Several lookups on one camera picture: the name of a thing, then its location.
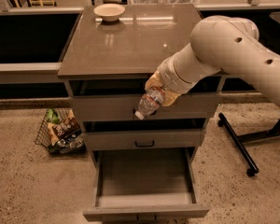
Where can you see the green snack bag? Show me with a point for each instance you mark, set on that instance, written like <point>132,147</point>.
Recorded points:
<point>52,116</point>

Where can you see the white ceramic bowl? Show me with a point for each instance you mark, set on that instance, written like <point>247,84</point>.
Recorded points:
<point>109,12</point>

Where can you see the open bottom grey drawer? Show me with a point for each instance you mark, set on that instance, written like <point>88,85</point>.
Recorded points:
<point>144,185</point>

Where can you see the grey metal railing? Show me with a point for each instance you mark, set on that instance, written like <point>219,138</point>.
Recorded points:
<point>26,73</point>

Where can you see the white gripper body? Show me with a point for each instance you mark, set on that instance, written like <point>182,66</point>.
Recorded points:
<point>170,76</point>

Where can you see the grey drawer cabinet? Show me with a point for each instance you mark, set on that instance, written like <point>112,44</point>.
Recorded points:
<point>117,58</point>

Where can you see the brown snack bag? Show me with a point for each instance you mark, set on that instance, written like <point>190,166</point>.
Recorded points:
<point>64,129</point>

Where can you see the top grey drawer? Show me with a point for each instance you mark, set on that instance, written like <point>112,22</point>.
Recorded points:
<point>122,107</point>

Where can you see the black wire basket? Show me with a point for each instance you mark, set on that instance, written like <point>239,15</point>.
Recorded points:
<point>72,145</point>

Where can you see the black wheeled stand base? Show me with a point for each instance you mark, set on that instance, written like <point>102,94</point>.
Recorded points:
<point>239,141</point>

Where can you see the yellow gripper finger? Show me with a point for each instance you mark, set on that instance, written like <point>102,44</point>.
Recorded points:
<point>169,97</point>
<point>153,81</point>

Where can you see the middle grey drawer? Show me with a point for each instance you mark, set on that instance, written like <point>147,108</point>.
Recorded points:
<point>144,139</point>

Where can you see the clear plastic water bottle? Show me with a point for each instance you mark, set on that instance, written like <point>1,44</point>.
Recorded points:
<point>150,102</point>

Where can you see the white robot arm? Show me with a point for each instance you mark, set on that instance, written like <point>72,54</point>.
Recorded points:
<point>220,43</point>

